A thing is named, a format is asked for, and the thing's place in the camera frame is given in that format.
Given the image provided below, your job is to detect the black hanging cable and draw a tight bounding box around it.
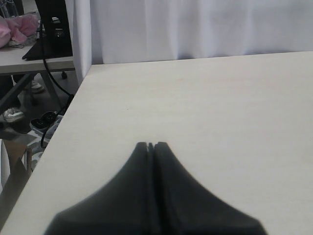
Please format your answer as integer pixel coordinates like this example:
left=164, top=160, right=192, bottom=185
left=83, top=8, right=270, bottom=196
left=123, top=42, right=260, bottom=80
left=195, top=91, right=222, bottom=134
left=39, top=21, right=75, bottom=150

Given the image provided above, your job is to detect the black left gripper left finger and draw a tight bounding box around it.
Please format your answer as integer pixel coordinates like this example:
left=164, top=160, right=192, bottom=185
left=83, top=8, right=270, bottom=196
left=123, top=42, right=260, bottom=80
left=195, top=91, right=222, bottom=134
left=45, top=142, right=157, bottom=235

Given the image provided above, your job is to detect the pink plush toy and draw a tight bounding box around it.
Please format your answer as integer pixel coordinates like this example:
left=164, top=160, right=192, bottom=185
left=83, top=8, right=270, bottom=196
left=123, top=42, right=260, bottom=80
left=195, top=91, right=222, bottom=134
left=0, top=14, right=39, bottom=48

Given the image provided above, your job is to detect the white backdrop curtain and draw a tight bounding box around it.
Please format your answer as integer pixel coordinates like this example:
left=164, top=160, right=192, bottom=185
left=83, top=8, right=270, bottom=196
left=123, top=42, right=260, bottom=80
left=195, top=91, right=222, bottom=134
left=66, top=0, right=313, bottom=80

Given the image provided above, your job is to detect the black stand on table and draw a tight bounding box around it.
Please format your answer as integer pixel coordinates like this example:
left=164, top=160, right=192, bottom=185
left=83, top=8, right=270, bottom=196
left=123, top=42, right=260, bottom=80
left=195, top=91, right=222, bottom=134
left=22, top=0, right=72, bottom=61

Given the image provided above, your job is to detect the black power strip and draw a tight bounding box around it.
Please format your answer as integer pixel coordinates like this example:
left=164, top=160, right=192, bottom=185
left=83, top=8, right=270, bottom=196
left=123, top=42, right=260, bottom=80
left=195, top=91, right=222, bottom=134
left=30, top=111, right=63, bottom=131

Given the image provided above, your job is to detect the grey side table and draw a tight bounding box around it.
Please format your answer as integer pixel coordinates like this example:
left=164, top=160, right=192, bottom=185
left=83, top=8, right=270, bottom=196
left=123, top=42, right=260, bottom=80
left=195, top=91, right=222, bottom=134
left=0, top=46, right=75, bottom=109

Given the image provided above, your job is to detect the white sneaker on floor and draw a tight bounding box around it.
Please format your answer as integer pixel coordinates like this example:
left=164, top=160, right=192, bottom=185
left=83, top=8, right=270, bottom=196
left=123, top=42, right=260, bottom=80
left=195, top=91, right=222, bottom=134
left=3, top=107, right=24, bottom=123

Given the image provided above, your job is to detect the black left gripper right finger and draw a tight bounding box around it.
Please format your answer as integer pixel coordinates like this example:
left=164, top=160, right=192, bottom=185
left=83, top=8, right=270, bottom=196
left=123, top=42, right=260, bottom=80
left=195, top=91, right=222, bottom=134
left=153, top=142, right=267, bottom=235

